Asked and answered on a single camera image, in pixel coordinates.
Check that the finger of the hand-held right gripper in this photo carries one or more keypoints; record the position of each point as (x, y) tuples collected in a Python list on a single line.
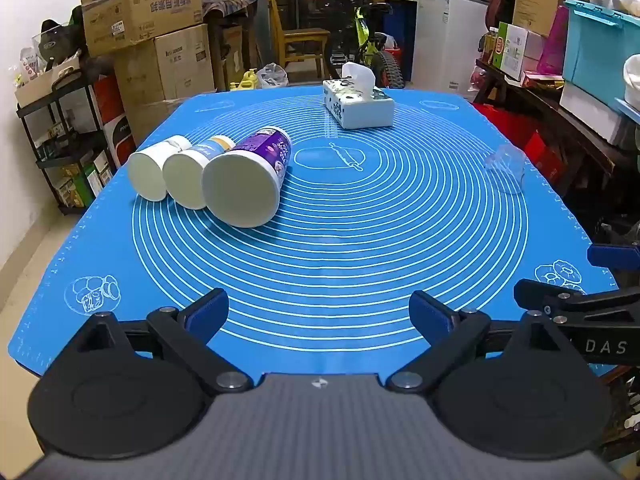
[(580, 299), (611, 256)]

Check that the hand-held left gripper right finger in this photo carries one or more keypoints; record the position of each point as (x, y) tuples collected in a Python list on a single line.
[(431, 312)]

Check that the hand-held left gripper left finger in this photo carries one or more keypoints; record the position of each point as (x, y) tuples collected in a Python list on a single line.
[(206, 312)]

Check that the white plastic storage box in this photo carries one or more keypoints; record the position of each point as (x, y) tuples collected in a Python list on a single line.
[(587, 110)]

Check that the green and white carton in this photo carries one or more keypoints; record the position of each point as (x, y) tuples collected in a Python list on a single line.
[(515, 52)]

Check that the patterned tissue box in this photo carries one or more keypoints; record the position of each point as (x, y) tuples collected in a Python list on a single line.
[(357, 105)]

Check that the black metal shelf rack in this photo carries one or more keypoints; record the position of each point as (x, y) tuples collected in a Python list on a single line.
[(65, 125)]

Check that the wooden chair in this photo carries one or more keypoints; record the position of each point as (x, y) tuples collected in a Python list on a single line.
[(300, 40)]

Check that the plain white paper cup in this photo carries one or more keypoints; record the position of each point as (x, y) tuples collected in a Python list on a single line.
[(147, 172)]

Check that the low brown cardboard box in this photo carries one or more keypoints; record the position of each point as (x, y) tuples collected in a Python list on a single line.
[(157, 117)]

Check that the large printed cardboard box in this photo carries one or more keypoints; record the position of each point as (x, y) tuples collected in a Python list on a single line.
[(140, 10)]

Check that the black bag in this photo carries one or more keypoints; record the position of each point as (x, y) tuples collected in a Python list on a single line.
[(55, 40)]

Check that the white chest freezer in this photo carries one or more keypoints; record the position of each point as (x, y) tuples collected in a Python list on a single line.
[(447, 40)]

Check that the clear plastic cup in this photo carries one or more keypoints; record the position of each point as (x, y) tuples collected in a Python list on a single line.
[(505, 167)]

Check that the purple printed paper cup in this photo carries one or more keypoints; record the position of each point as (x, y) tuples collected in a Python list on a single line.
[(242, 190)]

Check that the red and white carton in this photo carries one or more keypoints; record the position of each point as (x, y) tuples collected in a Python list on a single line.
[(116, 125)]

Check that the black and yellow bicycle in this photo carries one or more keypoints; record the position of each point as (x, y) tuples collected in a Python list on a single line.
[(367, 35)]

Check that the plain brown cardboard box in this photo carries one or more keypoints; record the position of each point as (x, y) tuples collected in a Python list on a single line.
[(165, 67)]

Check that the yellow plastic jug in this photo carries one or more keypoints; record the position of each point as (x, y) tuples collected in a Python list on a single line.
[(246, 81)]

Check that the clear plastic bag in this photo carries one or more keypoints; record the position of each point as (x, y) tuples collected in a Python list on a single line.
[(272, 76)]

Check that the dark wooden side table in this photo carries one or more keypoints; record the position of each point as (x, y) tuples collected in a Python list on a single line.
[(565, 120)]

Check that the blue silicone baking mat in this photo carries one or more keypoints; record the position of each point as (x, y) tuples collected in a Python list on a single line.
[(350, 260)]

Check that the pink bag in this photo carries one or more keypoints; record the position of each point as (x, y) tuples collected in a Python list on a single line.
[(554, 45)]

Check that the white and blue paper cup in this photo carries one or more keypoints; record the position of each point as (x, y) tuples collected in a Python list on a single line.
[(186, 180)]

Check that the red shopping bag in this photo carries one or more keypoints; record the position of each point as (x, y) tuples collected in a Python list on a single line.
[(520, 135)]

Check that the teal plastic storage bin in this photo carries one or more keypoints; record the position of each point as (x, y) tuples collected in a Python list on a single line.
[(597, 45)]

